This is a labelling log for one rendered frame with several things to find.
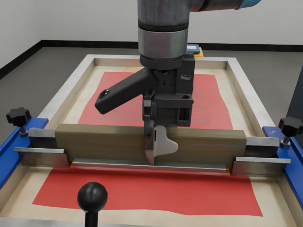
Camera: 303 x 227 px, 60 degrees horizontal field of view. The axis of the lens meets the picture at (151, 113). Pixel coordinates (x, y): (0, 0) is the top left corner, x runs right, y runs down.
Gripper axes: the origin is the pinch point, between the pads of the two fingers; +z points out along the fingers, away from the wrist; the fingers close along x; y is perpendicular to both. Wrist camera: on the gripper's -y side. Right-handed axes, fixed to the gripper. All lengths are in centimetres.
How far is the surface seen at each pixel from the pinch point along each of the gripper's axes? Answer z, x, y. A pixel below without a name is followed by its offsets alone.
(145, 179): 5.3, -2.6, -0.5
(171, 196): 5.3, -6.4, 4.5
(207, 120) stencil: 5.3, 20.0, 14.2
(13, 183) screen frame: 3.8, -6.7, -25.3
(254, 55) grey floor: 101, 345, 133
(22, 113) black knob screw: -5.1, 4.1, -26.5
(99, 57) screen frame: 2, 56, -23
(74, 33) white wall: 79, 367, -145
